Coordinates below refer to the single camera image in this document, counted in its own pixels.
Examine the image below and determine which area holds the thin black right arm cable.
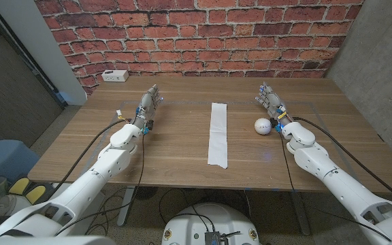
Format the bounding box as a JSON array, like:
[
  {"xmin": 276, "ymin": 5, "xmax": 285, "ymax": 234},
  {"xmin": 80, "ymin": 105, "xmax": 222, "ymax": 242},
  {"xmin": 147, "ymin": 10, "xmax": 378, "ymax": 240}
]
[{"xmin": 278, "ymin": 131, "xmax": 392, "ymax": 242}]

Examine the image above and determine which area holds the grey metal table leg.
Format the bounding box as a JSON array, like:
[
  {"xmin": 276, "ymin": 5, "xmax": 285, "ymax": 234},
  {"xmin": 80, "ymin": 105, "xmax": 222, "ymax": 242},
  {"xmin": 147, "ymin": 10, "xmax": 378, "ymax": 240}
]
[
  {"xmin": 116, "ymin": 186, "xmax": 136, "ymax": 227},
  {"xmin": 289, "ymin": 191, "xmax": 311, "ymax": 235}
]

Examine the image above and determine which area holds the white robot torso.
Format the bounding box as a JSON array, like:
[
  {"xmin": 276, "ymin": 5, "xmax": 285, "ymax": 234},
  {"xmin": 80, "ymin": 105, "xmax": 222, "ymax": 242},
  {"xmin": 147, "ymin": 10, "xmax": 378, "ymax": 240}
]
[{"xmin": 161, "ymin": 202, "xmax": 261, "ymax": 245}]

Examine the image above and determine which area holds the small grey torso device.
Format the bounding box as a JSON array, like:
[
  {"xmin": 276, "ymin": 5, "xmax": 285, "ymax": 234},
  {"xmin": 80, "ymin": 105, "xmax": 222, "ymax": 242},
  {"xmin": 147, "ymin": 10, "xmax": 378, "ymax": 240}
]
[{"xmin": 204, "ymin": 231, "xmax": 231, "ymax": 245}]

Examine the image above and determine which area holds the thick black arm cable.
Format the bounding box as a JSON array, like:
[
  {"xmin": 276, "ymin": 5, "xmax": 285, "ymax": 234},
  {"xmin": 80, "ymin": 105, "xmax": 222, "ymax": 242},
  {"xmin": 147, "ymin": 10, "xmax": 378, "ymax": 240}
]
[
  {"xmin": 46, "ymin": 118, "xmax": 135, "ymax": 203},
  {"xmin": 291, "ymin": 116, "xmax": 392, "ymax": 208}
]

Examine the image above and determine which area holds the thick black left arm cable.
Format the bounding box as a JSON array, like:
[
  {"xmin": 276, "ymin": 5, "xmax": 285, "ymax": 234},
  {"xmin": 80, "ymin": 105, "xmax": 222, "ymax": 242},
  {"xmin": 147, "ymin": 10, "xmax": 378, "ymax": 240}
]
[{"xmin": 46, "ymin": 118, "xmax": 135, "ymax": 203}]

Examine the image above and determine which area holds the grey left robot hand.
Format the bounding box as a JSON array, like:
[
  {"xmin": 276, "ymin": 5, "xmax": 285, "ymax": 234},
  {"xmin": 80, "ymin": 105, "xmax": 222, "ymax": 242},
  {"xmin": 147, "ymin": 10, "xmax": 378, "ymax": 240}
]
[{"xmin": 134, "ymin": 84, "xmax": 164, "ymax": 135}]

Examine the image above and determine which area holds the white receipt paper strip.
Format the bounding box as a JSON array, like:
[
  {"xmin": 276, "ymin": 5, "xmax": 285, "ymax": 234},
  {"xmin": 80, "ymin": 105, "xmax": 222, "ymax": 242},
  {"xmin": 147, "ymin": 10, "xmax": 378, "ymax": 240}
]
[{"xmin": 207, "ymin": 102, "xmax": 229, "ymax": 169}]

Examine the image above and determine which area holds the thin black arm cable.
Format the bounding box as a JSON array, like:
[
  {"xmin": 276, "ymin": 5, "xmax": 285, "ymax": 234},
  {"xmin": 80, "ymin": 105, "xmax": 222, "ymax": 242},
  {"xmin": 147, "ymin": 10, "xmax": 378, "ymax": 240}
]
[
  {"xmin": 278, "ymin": 131, "xmax": 392, "ymax": 242},
  {"xmin": 54, "ymin": 133, "xmax": 146, "ymax": 236}
]

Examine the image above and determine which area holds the blue chair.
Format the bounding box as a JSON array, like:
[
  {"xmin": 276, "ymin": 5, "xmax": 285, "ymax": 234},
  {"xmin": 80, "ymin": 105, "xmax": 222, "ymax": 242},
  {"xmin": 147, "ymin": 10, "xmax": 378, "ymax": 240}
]
[{"xmin": 0, "ymin": 139, "xmax": 40, "ymax": 184}]

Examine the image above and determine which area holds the white baseball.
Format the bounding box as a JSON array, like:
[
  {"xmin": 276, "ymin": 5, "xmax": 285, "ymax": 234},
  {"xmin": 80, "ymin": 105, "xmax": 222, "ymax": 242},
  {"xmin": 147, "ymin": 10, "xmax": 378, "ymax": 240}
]
[{"xmin": 254, "ymin": 117, "xmax": 273, "ymax": 136}]

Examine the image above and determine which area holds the white power strip box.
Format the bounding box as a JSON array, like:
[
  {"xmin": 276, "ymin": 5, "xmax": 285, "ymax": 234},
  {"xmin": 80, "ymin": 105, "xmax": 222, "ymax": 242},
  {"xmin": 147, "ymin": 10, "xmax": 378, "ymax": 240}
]
[{"xmin": 101, "ymin": 69, "xmax": 130, "ymax": 83}]

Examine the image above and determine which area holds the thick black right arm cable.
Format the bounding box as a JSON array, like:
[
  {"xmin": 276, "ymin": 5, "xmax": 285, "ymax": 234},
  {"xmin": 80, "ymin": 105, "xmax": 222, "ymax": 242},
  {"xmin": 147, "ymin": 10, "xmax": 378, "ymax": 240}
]
[{"xmin": 291, "ymin": 116, "xmax": 392, "ymax": 208}]

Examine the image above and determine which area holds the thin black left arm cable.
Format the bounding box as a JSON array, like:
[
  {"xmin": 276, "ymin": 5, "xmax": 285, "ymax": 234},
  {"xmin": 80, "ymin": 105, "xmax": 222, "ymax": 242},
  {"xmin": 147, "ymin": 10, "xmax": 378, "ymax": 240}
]
[{"xmin": 54, "ymin": 133, "xmax": 146, "ymax": 236}]

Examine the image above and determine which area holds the white sneaker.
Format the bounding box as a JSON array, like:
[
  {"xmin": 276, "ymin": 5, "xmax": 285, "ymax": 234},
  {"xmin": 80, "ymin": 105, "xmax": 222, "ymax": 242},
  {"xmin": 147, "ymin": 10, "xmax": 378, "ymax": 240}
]
[{"xmin": 0, "ymin": 195, "xmax": 25, "ymax": 217}]

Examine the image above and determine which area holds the yellow black pad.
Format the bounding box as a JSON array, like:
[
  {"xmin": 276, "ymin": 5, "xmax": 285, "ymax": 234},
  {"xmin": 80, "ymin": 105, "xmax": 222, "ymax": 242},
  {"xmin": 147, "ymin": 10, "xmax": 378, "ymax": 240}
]
[
  {"xmin": 24, "ymin": 184, "xmax": 47, "ymax": 205},
  {"xmin": 8, "ymin": 177, "xmax": 31, "ymax": 195}
]

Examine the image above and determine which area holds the red brick print backdrop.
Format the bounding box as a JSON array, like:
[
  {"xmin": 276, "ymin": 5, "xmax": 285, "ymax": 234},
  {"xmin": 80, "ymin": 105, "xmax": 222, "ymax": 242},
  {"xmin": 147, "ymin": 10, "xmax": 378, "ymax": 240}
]
[{"xmin": 34, "ymin": 0, "xmax": 365, "ymax": 96}]

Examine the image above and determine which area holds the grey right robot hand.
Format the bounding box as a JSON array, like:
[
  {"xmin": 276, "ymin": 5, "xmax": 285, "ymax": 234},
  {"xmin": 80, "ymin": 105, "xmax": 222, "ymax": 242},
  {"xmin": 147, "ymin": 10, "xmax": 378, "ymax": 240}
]
[{"xmin": 255, "ymin": 81, "xmax": 295, "ymax": 132}]

